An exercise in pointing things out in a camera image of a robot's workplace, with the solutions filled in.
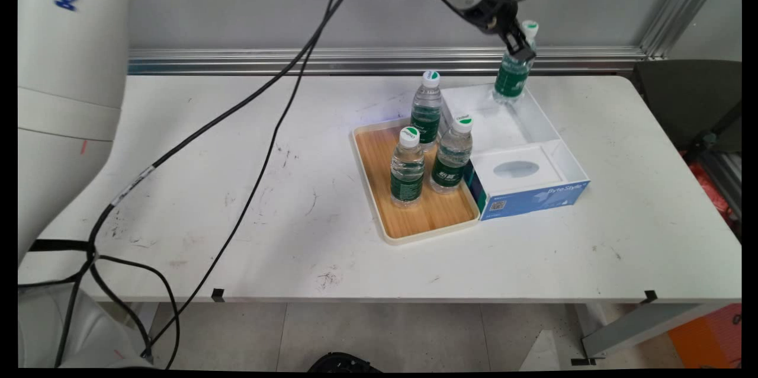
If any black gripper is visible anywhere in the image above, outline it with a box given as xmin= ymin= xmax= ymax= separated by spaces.
xmin=464 ymin=0 xmax=537 ymax=65

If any green label water bottle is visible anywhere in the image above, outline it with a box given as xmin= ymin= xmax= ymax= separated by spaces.
xmin=493 ymin=20 xmax=540 ymax=105
xmin=431 ymin=116 xmax=475 ymax=194
xmin=410 ymin=71 xmax=444 ymax=145
xmin=390 ymin=127 xmax=427 ymax=207

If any white open cardboard box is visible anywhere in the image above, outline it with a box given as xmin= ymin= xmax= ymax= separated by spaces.
xmin=441 ymin=81 xmax=591 ymax=189

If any blue and white tissue box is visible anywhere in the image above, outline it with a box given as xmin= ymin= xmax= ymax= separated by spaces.
xmin=464 ymin=144 xmax=591 ymax=222

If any wooden tray with cream rim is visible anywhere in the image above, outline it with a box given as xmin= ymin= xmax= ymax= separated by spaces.
xmin=352 ymin=119 xmax=481 ymax=246

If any red patterned bag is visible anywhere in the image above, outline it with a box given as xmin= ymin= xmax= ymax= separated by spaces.
xmin=684 ymin=154 xmax=741 ymax=232

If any grey table leg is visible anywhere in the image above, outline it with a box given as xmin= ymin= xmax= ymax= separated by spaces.
xmin=573 ymin=303 xmax=714 ymax=361

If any orange box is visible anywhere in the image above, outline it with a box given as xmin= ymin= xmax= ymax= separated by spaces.
xmin=668 ymin=305 xmax=742 ymax=368

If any black object on floor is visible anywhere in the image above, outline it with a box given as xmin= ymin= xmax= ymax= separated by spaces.
xmin=307 ymin=352 xmax=383 ymax=373

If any horizontal aluminium frame rail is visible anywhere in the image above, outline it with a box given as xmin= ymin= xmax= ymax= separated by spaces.
xmin=128 ymin=46 xmax=650 ymax=76

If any slanted aluminium frame post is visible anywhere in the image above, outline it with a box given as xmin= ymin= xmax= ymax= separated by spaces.
xmin=640 ymin=0 xmax=735 ymax=60

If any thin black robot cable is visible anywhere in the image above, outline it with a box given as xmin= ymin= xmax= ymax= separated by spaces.
xmin=142 ymin=0 xmax=547 ymax=367

